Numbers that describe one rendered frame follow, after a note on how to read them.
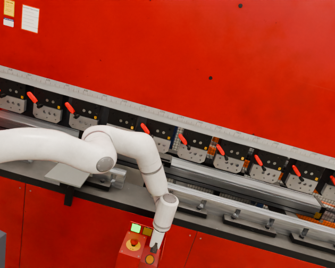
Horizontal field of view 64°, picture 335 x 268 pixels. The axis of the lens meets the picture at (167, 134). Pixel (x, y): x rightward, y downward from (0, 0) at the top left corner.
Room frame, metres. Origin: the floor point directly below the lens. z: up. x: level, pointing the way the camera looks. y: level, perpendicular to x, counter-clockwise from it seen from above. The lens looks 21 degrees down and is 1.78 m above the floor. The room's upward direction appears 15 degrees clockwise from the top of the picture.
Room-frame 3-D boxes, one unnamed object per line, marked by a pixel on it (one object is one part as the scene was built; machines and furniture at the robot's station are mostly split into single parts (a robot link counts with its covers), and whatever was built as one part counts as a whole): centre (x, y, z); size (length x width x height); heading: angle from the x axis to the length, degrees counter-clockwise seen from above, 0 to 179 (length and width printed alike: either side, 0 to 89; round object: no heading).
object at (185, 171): (1.65, 0.02, 0.93); 2.30 x 0.14 x 0.10; 90
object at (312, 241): (1.29, -0.98, 0.89); 0.30 x 0.05 x 0.03; 90
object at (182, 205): (1.29, -0.18, 0.89); 0.30 x 0.05 x 0.03; 90
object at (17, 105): (1.36, 0.85, 1.26); 0.15 x 0.09 x 0.17; 90
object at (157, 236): (1.01, -0.08, 0.92); 0.10 x 0.07 x 0.11; 178
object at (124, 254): (1.04, -0.03, 0.75); 0.20 x 0.16 x 0.18; 88
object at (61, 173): (1.21, 0.42, 1.00); 0.26 x 0.18 x 0.01; 0
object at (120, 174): (1.36, 0.37, 0.92); 0.39 x 0.06 x 0.10; 90
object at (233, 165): (1.35, -0.35, 1.26); 0.15 x 0.09 x 0.17; 90
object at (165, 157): (1.51, -0.01, 1.01); 0.26 x 0.12 x 0.05; 0
